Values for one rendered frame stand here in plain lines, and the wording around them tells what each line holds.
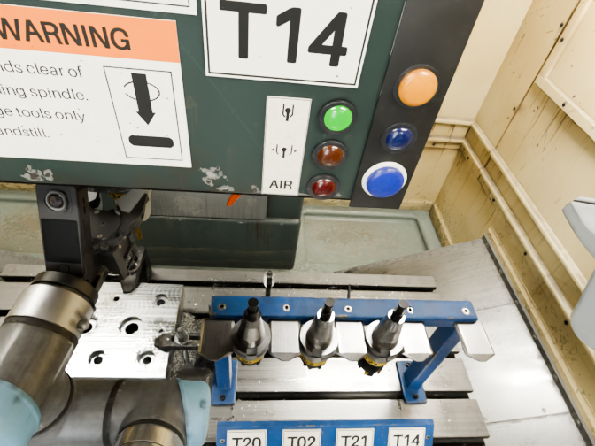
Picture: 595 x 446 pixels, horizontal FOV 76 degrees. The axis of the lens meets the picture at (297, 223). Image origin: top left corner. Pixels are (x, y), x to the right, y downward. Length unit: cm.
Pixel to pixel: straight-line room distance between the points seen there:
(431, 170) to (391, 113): 147
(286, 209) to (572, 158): 81
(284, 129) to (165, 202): 98
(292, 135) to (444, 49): 11
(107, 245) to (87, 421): 20
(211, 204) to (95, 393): 79
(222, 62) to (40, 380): 35
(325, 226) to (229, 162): 143
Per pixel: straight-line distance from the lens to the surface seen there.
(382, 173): 31
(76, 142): 32
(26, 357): 47
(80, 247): 50
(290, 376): 97
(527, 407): 126
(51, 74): 30
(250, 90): 27
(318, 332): 61
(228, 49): 26
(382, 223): 180
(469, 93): 159
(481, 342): 76
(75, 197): 49
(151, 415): 49
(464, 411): 106
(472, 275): 143
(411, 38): 27
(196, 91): 27
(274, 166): 30
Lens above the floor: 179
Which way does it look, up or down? 45 degrees down
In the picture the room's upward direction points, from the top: 9 degrees clockwise
